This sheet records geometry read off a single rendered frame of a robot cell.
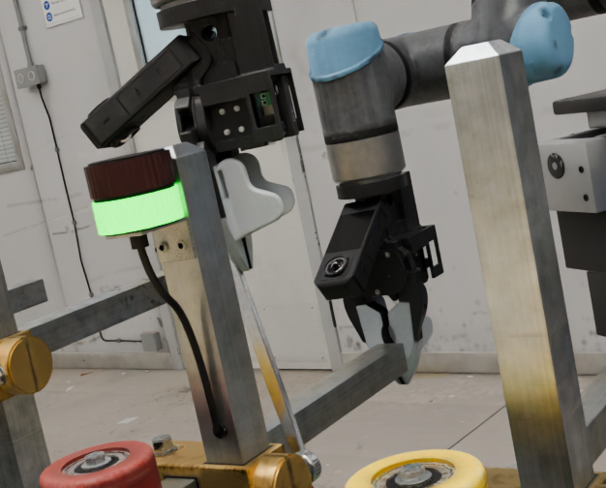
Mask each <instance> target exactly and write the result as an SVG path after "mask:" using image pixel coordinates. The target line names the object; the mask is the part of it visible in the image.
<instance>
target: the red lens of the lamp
mask: <svg viewBox="0 0 606 488"><path fill-rule="evenodd" d="M83 170H84V174H85V179H86V183H87V187H88V191H89V196H90V199H99V198H111V197H116V196H121V195H126V194H130V193H135V192H139V191H144V190H148V189H152V188H156V187H160V186H164V185H166V184H170V183H173V182H175V181H176V176H175V172H174V167H173V163H172V159H171V155H170V150H169V149H166V151H162V152H159V153H155V154H150V155H146V156H141V157H137V158H132V159H129V160H124V161H119V162H114V163H109V164H104V165H99V166H93V167H89V166H87V167H84V168H83Z"/></svg>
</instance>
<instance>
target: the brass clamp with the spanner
mask: <svg viewBox="0 0 606 488"><path fill-rule="evenodd" d="M172 442H173V445H176V446H177V450H176V451H175V452H173V453H171V454H169V455H167V456H162V457H155V458H156V462H157V466H158V471H159V475H160V479H161V481H162V480H164V479H166V478H185V479H195V480H196V483H197V488H312V478H311V473H310V470H309V468H308V466H307V464H306V462H305V461H304V459H303V458H302V457H301V456H299V455H297V454H293V453H286V452H285V447H284V445H283V444H282V443H270V446H269V447H267V448H266V449H264V450H263V451H262V452H261V453H260V454H258V455H257V456H255V457H254V458H252V459H251V460H249V461H248V462H246V463H245V464H222V463H207V461H206V456H205V452H204V447H203V443H202V442H188V441H172Z"/></svg>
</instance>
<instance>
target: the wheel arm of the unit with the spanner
mask: <svg viewBox="0 0 606 488"><path fill-rule="evenodd" d="M407 371H408V366H407V361H406V356H405V351H404V346H403V343H392V344H377V345H375V346H373V347H372V348H370V349H369V350H367V351H365V352H363V353H362V354H360V355H359V356H357V357H355V358H354V359H353V360H352V361H350V362H349V363H347V364H345V365H344V366H342V367H341V368H339V369H338V370H336V371H334V372H333V373H331V374H330V375H328V376H327V377H325V378H323V379H322V380H320V381H318V382H316V383H315V384H313V385H312V386H310V387H309V388H307V389H305V390H304V391H302V392H301V393H299V394H298V395H296V396H294V397H293V398H291V399H290V400H289V402H290V405H291V408H292V411H293V414H294V417H295V420H296V423H297V426H298V429H299V432H300V435H301V438H302V441H303V443H304V444H305V443H307V442H309V441H310V440H311V439H313V438H314V437H316V436H317V435H318V434H320V433H321V432H323V431H324V430H325V429H327V428H328V427H330V426H331V425H332V424H334V423H335V422H337V421H338V420H340V419H341V418H342V417H344V416H345V415H347V414H348V413H349V412H351V411H353V410H354V409H355V408H357V407H358V406H360V405H361V404H362V403H364V402H365V401H367V400H368V399H369V398H371V397H372V396H374V395H375V394H376V393H378V392H379V391H381V390H382V389H384V388H385V387H386V386H388V385H389V384H390V383H392V382H393V381H395V380H397V379H398V378H399V377H401V376H402V375H403V374H404V373H405V372H407ZM264 422H265V427H266V431H267V436H268V440H269V443H282V444H283V445H284V447H285V452H286V453H291V450H290V448H289V445H288V441H287V438H286V436H285V433H284V430H283V428H282V425H281V422H280V420H279V417H278V415H277V413H276V410H273V411H272V412H270V413H268V414H267V415H265V416H264ZM161 483H162V487H163V488H197V483H196V480H195V479H185V478H166V479H164V480H162V481H161Z"/></svg>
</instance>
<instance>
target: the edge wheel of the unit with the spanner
mask: <svg viewBox="0 0 606 488"><path fill-rule="evenodd" d="M39 483H40V487H41V488H163V487H162V483H161V479H160V475H159V471H158V466H157V462H156V458H155V453H154V450H153V448H152V447H151V445H149V444H147V443H145V442H138V441H122V442H109V443H103V444H99V445H95V446H91V447H88V448H85V449H82V450H80V451H77V452H74V453H72V454H69V455H67V456H65V457H63V458H61V459H59V460H57V461H55V462H54V463H52V464H51V465H49V466H48V467H47V468H45V469H44V471H43V472H42V474H41V475H40V479H39Z"/></svg>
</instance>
